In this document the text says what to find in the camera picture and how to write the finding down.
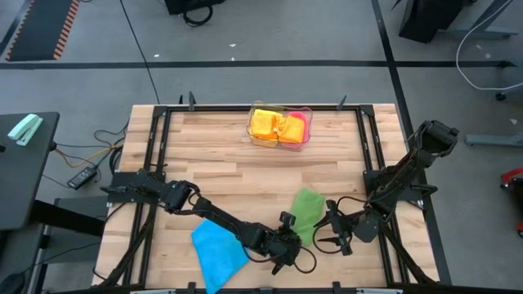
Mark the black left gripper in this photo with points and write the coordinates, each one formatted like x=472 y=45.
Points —
x=284 y=245

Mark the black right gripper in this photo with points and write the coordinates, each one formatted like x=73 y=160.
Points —
x=342 y=226

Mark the green microfiber towel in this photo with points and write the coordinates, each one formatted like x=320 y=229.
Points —
x=306 y=212

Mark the blue microfiber towel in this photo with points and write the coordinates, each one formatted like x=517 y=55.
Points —
x=218 y=257

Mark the pink microfiber towel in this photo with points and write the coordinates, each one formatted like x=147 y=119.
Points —
x=305 y=118

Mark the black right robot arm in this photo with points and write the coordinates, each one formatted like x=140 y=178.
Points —
x=408 y=171

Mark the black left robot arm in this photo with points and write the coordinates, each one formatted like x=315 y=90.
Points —
x=212 y=212

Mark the clear plastic bin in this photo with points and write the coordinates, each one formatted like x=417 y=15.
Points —
x=309 y=116

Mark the grey metal desk foot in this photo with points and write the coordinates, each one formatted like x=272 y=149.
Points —
x=490 y=32
x=490 y=139

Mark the red and black cart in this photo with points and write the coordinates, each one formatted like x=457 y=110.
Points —
x=510 y=175

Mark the black power adapter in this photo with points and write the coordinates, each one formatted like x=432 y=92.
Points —
x=81 y=177

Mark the black desk base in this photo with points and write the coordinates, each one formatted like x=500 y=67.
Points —
x=69 y=218

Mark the black caster wheel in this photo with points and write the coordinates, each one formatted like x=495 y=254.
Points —
x=500 y=96

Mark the black cabinet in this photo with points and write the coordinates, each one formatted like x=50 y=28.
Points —
x=425 y=18

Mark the black equipment box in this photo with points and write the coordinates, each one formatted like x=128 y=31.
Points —
x=184 y=5

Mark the black side table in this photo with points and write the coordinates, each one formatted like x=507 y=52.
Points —
x=20 y=183

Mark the mint green stapler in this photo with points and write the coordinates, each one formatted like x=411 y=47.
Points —
x=24 y=130

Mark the black orange-edged floor mat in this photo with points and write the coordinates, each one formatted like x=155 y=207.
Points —
x=41 y=28

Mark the black aluminium table frame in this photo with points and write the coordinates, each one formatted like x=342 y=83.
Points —
x=224 y=108

